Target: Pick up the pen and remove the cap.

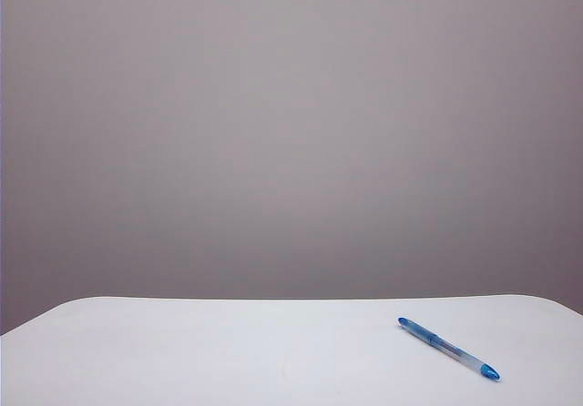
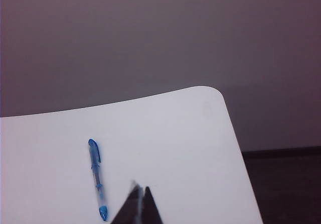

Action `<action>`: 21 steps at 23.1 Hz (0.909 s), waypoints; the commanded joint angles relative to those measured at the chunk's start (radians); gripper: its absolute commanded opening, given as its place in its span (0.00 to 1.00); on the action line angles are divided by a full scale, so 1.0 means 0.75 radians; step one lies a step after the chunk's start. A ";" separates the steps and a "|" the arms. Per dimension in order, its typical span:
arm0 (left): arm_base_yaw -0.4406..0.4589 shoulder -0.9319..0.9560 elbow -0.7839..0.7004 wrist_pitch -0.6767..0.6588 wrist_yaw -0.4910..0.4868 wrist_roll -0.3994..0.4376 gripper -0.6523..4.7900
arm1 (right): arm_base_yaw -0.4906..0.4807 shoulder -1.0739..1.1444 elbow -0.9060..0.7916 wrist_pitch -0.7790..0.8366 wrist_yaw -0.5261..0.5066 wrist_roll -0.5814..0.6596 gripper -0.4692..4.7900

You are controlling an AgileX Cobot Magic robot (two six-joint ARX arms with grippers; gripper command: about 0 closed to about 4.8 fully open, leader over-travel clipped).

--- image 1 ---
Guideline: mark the blue clear ballpoint pen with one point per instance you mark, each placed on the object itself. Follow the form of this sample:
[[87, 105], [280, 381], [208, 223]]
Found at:
[[464, 356]]

